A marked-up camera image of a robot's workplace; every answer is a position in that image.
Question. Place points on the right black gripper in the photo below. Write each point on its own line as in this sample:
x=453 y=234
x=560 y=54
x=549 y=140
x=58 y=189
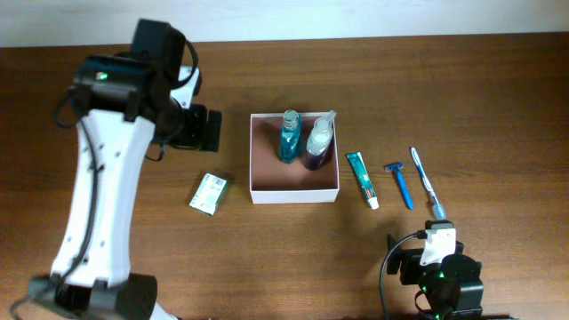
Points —
x=393 y=254

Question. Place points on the white cardboard box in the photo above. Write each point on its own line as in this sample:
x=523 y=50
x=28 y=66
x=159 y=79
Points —
x=272 y=181

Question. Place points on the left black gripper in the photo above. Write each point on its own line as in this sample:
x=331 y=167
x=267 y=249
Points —
x=211 y=131

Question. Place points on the blue disposable razor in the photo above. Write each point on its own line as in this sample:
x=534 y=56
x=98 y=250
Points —
x=395 y=168

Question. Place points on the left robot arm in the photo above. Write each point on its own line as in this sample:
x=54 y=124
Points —
x=123 y=104

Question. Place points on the clear pump soap bottle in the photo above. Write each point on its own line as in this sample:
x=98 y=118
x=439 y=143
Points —
x=319 y=141

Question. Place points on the blue white toothbrush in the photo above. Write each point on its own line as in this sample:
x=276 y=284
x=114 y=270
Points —
x=437 y=208

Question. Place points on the green white soap bar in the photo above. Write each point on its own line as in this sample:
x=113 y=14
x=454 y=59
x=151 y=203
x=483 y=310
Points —
x=208 y=195

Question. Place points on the green toothpaste tube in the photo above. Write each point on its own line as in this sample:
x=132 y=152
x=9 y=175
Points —
x=358 y=165

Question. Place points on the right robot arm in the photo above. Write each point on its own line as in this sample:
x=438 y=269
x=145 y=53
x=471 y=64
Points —
x=453 y=291

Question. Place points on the teal mouthwash bottle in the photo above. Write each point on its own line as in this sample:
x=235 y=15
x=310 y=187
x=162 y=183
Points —
x=290 y=136

